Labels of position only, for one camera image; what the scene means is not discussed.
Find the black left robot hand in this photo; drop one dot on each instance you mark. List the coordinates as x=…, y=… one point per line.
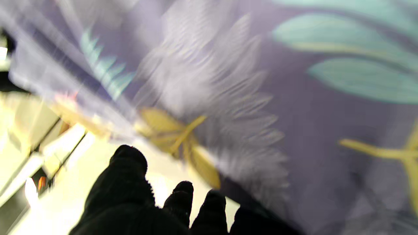
x=130, y=202

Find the blue leaf-print pillowcase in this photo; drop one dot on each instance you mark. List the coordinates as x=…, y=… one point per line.
x=294, y=98

